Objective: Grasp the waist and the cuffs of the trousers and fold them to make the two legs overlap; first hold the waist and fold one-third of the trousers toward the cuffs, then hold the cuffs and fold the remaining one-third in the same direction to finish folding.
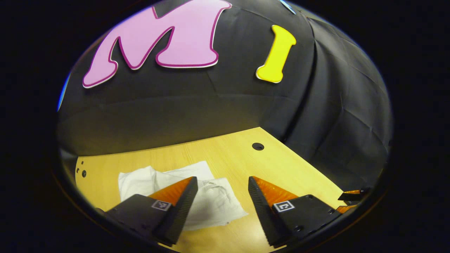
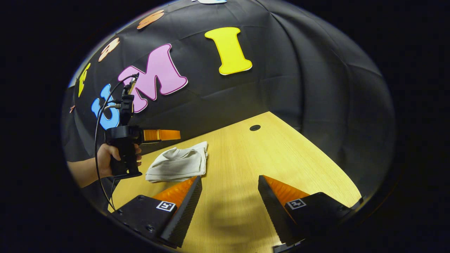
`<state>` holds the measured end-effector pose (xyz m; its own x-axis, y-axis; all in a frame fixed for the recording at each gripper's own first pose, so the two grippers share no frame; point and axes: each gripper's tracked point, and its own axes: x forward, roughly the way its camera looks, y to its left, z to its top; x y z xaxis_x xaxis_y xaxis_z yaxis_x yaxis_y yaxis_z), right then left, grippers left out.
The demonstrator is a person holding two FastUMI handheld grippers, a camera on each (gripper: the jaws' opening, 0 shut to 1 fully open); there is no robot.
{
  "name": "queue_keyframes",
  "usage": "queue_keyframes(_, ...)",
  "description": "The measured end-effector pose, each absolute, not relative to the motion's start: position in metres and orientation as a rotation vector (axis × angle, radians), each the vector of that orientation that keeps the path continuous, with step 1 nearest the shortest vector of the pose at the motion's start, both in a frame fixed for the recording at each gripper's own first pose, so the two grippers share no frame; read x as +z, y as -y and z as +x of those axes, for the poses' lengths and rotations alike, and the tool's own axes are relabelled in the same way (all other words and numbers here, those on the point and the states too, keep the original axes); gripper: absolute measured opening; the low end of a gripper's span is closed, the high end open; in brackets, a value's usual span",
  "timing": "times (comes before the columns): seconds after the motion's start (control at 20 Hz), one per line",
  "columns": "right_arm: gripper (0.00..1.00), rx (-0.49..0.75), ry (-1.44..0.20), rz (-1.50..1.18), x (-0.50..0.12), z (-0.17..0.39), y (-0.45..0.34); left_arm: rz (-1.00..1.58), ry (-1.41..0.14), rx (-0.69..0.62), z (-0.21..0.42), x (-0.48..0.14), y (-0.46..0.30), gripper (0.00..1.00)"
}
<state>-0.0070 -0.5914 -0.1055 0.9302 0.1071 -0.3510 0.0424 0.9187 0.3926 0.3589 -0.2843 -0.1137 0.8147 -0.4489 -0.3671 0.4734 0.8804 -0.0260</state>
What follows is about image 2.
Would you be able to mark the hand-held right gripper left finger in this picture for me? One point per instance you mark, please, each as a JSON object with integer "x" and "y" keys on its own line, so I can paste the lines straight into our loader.
{"x": 184, "y": 218}

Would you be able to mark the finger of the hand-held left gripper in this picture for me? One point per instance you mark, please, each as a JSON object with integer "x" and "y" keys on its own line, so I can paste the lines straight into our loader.
{"x": 161, "y": 135}

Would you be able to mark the black table grommet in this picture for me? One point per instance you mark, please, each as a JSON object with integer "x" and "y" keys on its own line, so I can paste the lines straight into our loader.
{"x": 255, "y": 127}

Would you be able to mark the black backdrop cloth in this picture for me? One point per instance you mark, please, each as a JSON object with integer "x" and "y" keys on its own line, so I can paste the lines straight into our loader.
{"x": 281, "y": 88}

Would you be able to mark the white jeans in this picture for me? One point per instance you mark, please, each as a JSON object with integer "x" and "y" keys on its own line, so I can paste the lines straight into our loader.
{"x": 175, "y": 163}

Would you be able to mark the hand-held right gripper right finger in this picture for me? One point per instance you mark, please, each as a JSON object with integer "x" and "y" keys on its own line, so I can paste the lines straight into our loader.
{"x": 276, "y": 218}

